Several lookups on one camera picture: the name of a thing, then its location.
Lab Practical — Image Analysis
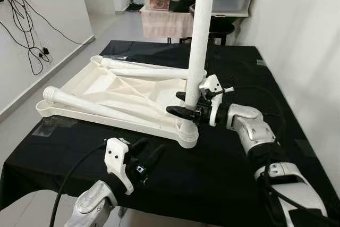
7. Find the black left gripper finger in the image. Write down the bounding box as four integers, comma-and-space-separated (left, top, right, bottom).
132, 137, 150, 157
144, 145, 166, 172

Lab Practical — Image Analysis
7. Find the white plastic children table top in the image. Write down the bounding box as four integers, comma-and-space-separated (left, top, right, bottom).
36, 54, 209, 149

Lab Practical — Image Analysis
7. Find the black tablecloth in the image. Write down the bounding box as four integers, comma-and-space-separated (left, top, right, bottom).
0, 40, 340, 227

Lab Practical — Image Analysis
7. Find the beige cloth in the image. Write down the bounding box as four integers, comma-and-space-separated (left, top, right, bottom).
141, 9, 194, 39

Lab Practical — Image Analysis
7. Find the black wok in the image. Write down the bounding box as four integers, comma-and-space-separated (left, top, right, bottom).
190, 4, 237, 26

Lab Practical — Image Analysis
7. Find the clear plastic storage box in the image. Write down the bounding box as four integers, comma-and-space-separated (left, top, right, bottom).
212, 0, 256, 16

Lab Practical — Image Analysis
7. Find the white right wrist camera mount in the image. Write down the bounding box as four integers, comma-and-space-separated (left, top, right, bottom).
198, 74, 234, 128

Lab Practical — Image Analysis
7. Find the looped black wall cable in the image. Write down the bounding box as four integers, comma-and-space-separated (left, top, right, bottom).
8, 0, 51, 76

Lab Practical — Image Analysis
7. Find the long black wall cable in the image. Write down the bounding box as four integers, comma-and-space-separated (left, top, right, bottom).
21, 0, 91, 46

